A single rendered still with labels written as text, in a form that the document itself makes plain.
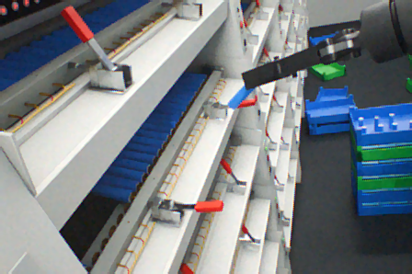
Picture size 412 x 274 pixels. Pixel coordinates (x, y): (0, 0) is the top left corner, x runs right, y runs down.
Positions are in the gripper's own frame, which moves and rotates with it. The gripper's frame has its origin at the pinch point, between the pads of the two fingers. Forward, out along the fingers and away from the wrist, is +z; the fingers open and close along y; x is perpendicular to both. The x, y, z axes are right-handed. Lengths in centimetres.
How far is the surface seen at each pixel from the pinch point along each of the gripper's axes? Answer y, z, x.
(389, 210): -102, 18, 72
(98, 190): 25.9, 15.5, 8.3
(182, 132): 9.1, 13.3, 4.9
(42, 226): 40.7, -3.6, 6.1
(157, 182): 20.1, 9.8, 9.8
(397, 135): -91, 4, 36
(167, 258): 26.3, 4.8, 17.6
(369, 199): -96, 23, 64
